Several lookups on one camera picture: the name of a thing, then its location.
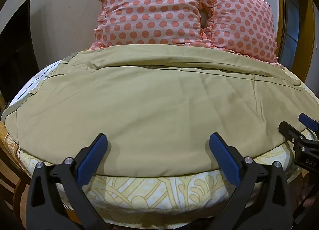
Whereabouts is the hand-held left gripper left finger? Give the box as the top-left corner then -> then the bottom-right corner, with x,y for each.
26,133 -> 113,230

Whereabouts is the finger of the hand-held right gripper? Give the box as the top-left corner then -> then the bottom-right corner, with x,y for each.
298,113 -> 319,131
278,120 -> 311,146

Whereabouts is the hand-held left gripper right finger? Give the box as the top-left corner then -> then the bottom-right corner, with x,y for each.
209,133 -> 293,230

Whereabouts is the olive green blanket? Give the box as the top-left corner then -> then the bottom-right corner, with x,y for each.
1,44 -> 319,179

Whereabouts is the person's right hand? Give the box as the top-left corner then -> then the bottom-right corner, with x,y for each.
298,170 -> 319,209

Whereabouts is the yellow patterned bed sheet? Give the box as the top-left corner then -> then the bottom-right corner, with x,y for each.
4,120 -> 319,224

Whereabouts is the small pink polka dot pillow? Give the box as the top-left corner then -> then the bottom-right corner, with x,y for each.
201,0 -> 281,64

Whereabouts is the dark cabinet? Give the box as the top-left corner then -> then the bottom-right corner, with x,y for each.
0,0 -> 41,106

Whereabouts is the large pink polka dot pillow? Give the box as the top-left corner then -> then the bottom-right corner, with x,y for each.
90,0 -> 212,51

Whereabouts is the wooden bed frame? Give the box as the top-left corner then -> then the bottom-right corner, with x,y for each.
0,118 -> 34,223

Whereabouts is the wooden window frame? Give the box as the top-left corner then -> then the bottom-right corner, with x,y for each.
242,0 -> 319,86

